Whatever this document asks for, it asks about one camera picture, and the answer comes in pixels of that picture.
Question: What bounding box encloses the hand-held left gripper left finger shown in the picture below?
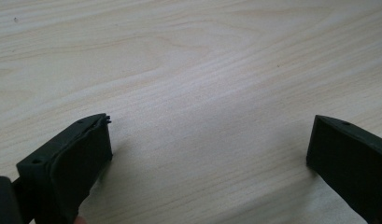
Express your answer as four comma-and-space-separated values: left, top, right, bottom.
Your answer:
16, 113, 114, 224

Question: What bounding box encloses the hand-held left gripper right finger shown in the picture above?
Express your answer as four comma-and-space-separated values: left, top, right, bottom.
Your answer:
305, 114, 382, 224

